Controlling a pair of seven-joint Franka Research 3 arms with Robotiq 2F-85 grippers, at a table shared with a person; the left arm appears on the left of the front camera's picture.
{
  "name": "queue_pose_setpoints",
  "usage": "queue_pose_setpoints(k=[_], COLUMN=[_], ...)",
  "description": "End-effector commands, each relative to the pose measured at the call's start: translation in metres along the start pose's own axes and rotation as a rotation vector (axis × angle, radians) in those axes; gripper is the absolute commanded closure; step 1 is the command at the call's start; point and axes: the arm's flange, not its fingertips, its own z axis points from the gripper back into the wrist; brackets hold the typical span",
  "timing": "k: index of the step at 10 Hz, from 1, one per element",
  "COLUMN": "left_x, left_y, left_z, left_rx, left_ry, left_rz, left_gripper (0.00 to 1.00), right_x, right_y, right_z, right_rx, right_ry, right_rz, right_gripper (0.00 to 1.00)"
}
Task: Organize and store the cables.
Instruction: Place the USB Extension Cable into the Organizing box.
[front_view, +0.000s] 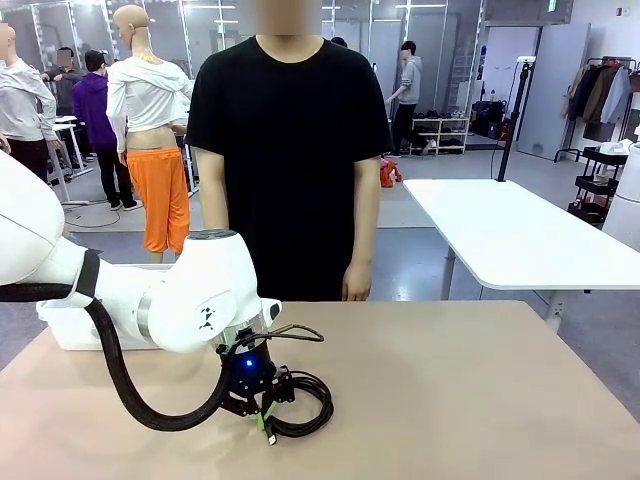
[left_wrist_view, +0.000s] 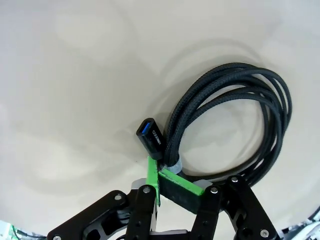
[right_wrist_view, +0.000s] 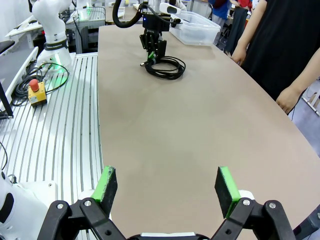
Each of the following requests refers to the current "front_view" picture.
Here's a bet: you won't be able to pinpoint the mannequin in grey hoodie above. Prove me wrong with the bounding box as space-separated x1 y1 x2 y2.
0 22 65 187

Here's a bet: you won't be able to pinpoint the white jacket on mannequin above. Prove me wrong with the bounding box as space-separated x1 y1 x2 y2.
106 55 198 155

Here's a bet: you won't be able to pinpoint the black bags pile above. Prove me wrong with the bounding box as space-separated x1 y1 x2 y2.
469 99 512 141

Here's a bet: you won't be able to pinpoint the orange pants on mannequin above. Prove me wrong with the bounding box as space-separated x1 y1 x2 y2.
126 147 192 254

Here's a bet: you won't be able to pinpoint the person's left forearm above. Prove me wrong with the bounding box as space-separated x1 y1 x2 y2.
348 202 380 266

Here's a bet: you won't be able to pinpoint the person in dark grey top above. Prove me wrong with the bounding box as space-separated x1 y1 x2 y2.
42 47 97 172

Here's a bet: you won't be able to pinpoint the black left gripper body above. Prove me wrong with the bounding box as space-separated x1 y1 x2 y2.
218 335 282 402

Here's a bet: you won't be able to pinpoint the beige mannequin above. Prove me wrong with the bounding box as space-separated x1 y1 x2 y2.
106 4 199 265

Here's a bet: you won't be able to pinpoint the black camera pole stand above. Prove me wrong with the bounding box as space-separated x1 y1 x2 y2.
493 55 536 184

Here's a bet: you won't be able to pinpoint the white side table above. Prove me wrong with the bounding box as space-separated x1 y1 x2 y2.
402 178 640 332

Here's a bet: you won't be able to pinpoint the person's right forearm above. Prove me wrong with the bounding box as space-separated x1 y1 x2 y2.
198 182 232 236

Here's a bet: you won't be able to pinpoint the person's left hand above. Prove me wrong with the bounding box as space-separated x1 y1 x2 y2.
341 259 374 303

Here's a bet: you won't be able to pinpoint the person in grey hoodie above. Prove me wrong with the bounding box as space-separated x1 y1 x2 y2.
384 40 438 158

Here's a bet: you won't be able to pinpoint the clear plastic storage container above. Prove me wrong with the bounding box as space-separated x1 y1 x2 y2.
35 263 177 352

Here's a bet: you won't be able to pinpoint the white background desk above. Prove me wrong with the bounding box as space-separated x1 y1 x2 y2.
48 114 95 206

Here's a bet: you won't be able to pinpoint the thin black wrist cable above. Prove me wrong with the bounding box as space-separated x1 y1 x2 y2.
234 323 326 352

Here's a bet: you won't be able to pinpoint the person in black t-shirt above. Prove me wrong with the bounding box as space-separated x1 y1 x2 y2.
184 32 393 304

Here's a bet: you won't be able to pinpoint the black utility cart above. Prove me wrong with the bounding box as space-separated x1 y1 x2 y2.
567 143 631 230

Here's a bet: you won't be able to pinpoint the grey partition panel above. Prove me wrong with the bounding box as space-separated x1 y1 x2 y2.
514 22 592 161

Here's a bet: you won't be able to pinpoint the black USB cable coil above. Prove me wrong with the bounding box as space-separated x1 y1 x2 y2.
258 369 336 448

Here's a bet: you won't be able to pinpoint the person in purple hoodie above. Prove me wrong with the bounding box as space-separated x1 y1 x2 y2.
72 49 145 212

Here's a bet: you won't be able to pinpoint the wooden shoe rack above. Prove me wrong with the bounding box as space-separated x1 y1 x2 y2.
409 114 471 156

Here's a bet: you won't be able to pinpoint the red bag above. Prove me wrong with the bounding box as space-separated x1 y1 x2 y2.
378 158 403 189

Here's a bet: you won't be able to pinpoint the clothes rack with coats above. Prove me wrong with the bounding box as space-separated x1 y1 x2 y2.
553 56 640 164

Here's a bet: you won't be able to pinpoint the black sleeved left arm hose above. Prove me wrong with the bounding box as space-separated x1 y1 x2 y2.
0 249 237 433

